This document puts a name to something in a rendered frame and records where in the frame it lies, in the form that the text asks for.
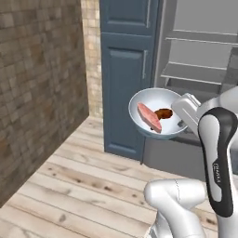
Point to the short blue cupboard door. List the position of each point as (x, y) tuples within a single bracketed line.
[(124, 15)]

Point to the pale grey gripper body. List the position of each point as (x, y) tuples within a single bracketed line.
[(187, 108)]

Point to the pink raw steak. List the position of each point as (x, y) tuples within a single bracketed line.
[(149, 117)]

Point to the white bowl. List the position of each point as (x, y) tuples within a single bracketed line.
[(155, 97)]

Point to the tall blue cupboard door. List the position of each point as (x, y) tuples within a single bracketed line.
[(124, 93)]

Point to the brown chicken drumstick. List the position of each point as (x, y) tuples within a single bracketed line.
[(164, 113)]

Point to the grey open fridge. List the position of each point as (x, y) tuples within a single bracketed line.
[(198, 55)]

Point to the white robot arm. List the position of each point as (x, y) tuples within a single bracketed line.
[(182, 198)]

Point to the grey fridge shelf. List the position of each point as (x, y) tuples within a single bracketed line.
[(201, 37), (192, 73)]

